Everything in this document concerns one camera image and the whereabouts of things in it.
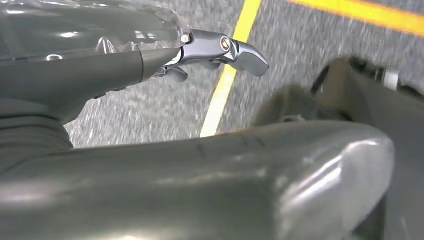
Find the robot grey leg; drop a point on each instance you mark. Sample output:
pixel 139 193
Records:
pixel 381 116

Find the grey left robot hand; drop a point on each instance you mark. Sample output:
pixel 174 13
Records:
pixel 198 185

